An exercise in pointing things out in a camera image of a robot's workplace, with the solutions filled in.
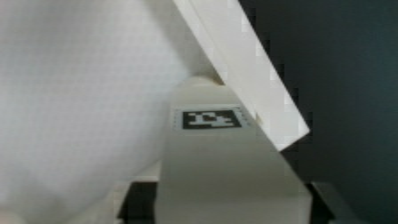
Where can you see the white desk tabletop tray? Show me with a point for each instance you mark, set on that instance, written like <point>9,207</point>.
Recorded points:
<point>96,55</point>

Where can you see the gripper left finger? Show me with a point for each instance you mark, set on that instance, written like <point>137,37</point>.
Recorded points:
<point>137,208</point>

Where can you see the white desk leg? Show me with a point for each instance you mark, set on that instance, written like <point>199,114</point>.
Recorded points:
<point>228,183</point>

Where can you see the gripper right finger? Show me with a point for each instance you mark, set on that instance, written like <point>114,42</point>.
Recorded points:
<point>331,211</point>

